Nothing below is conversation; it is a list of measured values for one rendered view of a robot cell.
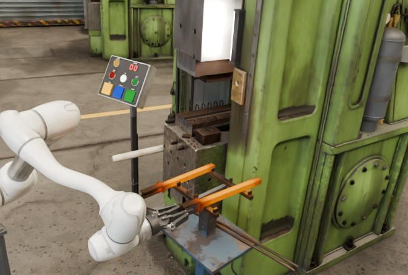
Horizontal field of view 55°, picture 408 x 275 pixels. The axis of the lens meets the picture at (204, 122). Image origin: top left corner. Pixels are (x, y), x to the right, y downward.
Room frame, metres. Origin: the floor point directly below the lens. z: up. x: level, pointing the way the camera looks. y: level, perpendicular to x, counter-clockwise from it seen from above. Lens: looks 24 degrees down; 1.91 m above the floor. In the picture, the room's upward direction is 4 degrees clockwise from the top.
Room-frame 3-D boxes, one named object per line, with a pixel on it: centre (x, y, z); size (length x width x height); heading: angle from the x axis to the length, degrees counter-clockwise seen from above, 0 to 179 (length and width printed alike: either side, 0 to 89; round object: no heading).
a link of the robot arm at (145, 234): (1.11, 0.20, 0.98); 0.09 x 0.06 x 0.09; 42
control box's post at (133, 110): (2.51, 0.49, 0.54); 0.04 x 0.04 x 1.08; 33
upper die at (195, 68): (2.20, -0.06, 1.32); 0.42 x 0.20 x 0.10; 123
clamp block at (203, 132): (1.97, -0.03, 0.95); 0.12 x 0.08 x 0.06; 123
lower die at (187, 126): (2.20, -0.06, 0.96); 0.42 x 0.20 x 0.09; 123
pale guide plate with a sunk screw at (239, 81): (1.90, -0.16, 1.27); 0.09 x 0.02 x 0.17; 33
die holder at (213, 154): (2.16, -0.09, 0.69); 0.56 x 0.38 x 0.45; 123
